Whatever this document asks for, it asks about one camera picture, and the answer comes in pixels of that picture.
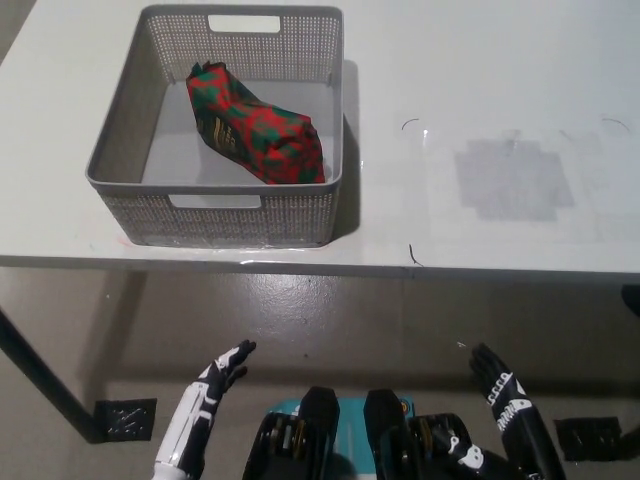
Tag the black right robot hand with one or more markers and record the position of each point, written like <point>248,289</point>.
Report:
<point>520,425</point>

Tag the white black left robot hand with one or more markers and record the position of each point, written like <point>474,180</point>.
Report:
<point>197,405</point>

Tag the red green coffee bean bag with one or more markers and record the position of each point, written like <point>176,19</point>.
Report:
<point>260,135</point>

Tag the black floor tape patch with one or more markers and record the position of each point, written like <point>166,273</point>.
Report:
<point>590,437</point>
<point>125,420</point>

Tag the black teal robot torso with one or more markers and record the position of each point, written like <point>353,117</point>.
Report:
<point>320,435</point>

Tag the black table leg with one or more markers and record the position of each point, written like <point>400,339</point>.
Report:
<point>632,300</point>
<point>45,372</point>

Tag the grey perforated plastic basket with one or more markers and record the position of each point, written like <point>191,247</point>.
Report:
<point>225,220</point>

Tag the clear tape patch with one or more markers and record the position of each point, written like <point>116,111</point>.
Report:
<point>515,180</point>

